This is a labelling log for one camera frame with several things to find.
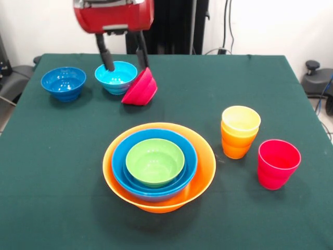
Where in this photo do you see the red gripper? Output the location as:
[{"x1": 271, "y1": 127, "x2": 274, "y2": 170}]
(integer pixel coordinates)
[{"x1": 73, "y1": 0, "x2": 155, "y2": 72}]

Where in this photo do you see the small red bowl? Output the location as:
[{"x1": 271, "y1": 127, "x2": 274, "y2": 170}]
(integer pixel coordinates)
[{"x1": 121, "y1": 66, "x2": 159, "y2": 106}]

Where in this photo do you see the small green bowl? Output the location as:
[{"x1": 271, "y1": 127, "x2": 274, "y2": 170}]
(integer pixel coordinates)
[{"x1": 125, "y1": 138, "x2": 186, "y2": 189}]

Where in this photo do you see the yellow plastic cup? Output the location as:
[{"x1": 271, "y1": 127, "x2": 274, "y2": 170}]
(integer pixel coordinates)
[{"x1": 222, "y1": 105, "x2": 262, "y2": 132}]

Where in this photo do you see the shallow blue ribbed bowl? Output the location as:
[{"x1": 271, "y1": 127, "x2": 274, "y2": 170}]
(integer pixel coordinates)
[{"x1": 122, "y1": 156, "x2": 187, "y2": 193}]

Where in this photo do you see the orange plastic cup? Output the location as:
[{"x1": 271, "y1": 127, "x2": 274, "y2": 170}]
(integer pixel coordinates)
[{"x1": 221, "y1": 122, "x2": 260, "y2": 159}]

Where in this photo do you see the small light blue bowl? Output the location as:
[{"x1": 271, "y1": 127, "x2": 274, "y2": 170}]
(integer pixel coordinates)
[{"x1": 94, "y1": 60, "x2": 138, "y2": 95}]

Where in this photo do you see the small dark blue bowl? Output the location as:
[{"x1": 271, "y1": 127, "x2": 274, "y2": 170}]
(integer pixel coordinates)
[{"x1": 41, "y1": 66, "x2": 87, "y2": 102}]

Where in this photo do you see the large orange bowl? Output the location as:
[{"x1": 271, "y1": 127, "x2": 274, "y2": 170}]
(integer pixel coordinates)
[{"x1": 102, "y1": 122, "x2": 217, "y2": 214}]

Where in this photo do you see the dark green table cloth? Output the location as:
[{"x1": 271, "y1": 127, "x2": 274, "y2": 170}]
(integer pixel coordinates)
[{"x1": 0, "y1": 53, "x2": 333, "y2": 250}]

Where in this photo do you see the red plastic cup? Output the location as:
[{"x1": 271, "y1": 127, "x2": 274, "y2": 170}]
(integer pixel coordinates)
[{"x1": 257, "y1": 139, "x2": 302, "y2": 191}]

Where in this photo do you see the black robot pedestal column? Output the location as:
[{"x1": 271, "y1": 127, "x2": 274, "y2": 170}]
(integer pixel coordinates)
[{"x1": 126, "y1": 0, "x2": 211, "y2": 55}]

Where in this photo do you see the grey pedestal foot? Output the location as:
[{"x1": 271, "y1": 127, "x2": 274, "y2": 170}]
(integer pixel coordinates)
[
  {"x1": 0, "y1": 65, "x2": 34, "y2": 102},
  {"x1": 301, "y1": 60, "x2": 333, "y2": 96}
]

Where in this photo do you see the black hanging cable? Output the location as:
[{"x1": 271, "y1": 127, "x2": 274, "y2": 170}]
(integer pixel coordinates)
[{"x1": 222, "y1": 0, "x2": 234, "y2": 52}]

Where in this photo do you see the blue cable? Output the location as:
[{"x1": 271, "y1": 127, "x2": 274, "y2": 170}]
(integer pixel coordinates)
[{"x1": 314, "y1": 75, "x2": 333, "y2": 114}]

